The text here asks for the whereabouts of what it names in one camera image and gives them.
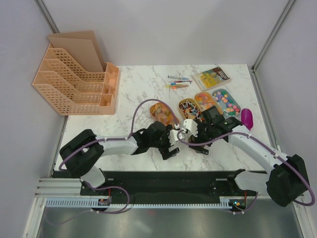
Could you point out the red blue pen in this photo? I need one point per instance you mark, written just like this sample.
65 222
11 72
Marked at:
181 82

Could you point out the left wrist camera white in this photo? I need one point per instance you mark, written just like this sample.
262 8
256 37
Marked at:
176 134

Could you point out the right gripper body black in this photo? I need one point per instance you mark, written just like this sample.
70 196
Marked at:
205 133

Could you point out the aluminium frame rail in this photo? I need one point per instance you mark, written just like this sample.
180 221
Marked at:
58 188

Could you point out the yellow illustrated book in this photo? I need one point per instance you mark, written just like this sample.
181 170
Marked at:
211 78

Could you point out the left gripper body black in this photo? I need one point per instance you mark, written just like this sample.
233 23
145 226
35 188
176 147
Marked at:
164 145

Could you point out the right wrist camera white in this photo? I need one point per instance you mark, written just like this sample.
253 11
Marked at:
191 126

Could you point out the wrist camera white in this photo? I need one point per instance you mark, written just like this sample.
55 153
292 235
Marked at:
191 126
176 134

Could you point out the tan tray of translucent stars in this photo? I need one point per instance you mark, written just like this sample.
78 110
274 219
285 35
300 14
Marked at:
206 101

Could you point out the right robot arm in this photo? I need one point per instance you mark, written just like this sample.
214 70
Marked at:
285 179

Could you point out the magenta plastic scoop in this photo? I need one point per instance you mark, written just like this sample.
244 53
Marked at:
247 118

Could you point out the tan tray of lollipops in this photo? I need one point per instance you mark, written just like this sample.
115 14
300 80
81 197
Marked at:
190 109

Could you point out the white slotted cable duct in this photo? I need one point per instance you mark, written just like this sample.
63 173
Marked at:
98 203

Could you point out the peach tray of gummy candies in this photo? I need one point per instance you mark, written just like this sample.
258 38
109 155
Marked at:
159 112

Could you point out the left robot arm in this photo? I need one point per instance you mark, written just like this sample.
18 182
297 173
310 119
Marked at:
81 153

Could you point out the peach plastic file organizer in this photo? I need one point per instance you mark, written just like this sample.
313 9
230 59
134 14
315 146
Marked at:
74 78

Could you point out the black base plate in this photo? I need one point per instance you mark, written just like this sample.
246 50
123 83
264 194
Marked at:
168 187

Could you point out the grey tray of colourful stars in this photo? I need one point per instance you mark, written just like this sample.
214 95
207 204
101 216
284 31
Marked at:
227 103

